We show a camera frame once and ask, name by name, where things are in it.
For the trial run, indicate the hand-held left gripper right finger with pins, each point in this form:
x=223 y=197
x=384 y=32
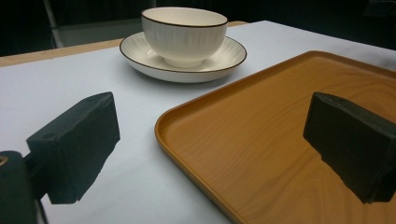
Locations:
x=351 y=140

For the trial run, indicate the metal stand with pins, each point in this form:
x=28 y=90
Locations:
x=53 y=21

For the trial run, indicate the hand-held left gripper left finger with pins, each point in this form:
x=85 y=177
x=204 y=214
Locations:
x=74 y=146

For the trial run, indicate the brown wooden tray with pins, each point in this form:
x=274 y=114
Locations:
x=280 y=149

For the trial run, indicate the white plate dark rim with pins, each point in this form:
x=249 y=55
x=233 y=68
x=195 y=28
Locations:
x=218 y=62

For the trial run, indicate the white ribbed bowl dark rim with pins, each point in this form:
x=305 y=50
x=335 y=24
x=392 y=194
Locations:
x=183 y=37

